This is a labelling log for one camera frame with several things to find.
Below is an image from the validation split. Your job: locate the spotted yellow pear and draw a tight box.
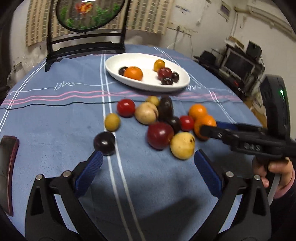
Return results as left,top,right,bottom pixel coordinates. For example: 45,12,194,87
170,132,195,160

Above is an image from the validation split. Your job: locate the person right hand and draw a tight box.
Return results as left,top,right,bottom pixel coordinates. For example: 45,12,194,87
252,157,295,199

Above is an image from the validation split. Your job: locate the small yellow longan back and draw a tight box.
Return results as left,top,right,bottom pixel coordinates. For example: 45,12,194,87
145,96,159,106

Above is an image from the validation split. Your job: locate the computer monitor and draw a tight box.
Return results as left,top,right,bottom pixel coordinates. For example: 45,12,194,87
220,48,255,81

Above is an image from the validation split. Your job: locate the wall power strip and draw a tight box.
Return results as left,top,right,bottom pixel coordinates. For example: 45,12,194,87
166,22,198,36

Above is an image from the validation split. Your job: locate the black hat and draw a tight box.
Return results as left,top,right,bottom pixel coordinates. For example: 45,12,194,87
193,51,216,65

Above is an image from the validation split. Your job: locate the yellow orange small tomato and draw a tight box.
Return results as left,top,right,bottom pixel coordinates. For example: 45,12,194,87
153,59,166,72

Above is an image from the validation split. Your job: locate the small yellow green longan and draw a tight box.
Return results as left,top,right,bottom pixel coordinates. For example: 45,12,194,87
104,113,121,132

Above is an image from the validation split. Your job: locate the dark wrinkled passion fruit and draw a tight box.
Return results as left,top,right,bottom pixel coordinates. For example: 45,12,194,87
157,96,174,121

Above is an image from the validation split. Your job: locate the blue striped tablecloth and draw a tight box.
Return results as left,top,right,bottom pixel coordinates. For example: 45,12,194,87
1,45,259,240

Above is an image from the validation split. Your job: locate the round goldfish screen stand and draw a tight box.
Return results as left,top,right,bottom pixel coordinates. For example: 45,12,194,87
45,1,131,72

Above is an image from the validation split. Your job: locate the orange mandarin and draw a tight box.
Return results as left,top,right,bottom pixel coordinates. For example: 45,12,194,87
188,103,208,121
194,115,217,141

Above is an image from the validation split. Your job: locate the striped beige curtain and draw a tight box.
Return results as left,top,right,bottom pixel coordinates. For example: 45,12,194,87
25,1,174,47

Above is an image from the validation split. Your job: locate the dark red smartphone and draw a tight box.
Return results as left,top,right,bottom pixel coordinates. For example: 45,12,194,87
0,136,20,216

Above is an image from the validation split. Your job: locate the beige potato fruit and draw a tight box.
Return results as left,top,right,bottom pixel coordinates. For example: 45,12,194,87
134,102,159,125

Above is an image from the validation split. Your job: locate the black speaker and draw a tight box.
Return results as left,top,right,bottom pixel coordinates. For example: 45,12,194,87
246,41,262,61

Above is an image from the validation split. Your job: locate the red cherry tomato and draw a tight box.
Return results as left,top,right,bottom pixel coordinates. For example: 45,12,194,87
180,115,194,132
116,99,135,118

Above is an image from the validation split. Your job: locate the large front orange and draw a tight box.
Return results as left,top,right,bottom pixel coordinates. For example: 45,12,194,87
123,66,143,81

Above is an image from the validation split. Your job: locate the small dark cherry centre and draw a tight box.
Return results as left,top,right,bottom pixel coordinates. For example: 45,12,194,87
166,116,181,134

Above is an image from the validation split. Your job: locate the dark red plum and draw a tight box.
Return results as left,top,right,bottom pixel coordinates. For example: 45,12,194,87
147,122,174,150

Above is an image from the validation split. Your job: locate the white oval plate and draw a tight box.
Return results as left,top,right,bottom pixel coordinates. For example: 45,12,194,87
105,53,190,93

